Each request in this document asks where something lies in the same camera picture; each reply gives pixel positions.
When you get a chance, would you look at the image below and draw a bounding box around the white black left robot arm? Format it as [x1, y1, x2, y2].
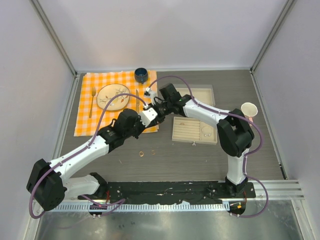
[26, 108, 164, 212]

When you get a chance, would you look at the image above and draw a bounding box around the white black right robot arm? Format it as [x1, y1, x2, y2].
[149, 83, 255, 197]

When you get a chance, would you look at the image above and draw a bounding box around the beige jewelry drawer tray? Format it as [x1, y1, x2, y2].
[172, 116, 218, 145]

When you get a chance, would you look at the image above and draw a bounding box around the beige jewelry box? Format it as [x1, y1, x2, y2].
[174, 84, 216, 107]

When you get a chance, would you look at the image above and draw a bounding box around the gold knife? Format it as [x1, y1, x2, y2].
[135, 89, 140, 114]

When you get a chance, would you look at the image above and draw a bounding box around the yellow white checkered cloth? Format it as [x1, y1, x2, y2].
[73, 70, 157, 137]

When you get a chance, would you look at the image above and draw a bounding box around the bird pattern ceramic plate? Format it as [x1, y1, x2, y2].
[96, 84, 131, 111]

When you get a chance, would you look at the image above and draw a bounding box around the dark blue ceramic mug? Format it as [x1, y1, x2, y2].
[134, 67, 149, 84]

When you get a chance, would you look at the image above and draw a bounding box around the gold fork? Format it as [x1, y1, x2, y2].
[89, 86, 97, 119]

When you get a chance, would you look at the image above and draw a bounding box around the pink ceramic mug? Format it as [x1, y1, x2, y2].
[240, 102, 259, 122]

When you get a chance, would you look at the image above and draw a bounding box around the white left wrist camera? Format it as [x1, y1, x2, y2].
[138, 107, 158, 127]

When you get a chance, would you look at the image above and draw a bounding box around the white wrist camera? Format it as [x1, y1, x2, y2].
[138, 107, 158, 127]
[143, 87, 158, 100]

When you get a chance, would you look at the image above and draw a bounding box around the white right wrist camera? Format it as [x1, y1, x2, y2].
[143, 87, 158, 100]

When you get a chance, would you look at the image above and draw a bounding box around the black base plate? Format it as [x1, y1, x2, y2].
[88, 181, 256, 205]

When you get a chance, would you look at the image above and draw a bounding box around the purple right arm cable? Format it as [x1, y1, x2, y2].
[147, 75, 270, 219]

